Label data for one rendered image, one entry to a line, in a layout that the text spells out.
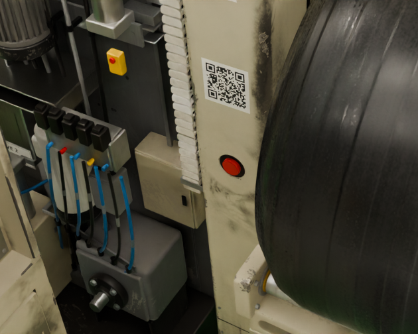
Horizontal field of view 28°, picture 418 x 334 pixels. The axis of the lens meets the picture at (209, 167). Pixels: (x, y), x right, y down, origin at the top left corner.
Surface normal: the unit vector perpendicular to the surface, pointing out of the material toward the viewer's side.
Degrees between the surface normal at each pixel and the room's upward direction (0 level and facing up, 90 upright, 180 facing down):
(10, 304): 90
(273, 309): 0
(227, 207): 90
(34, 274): 90
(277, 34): 90
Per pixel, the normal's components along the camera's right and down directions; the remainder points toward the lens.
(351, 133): -0.46, 0.08
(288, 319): -0.07, -0.71
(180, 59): -0.52, 0.62
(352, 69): -0.39, -0.13
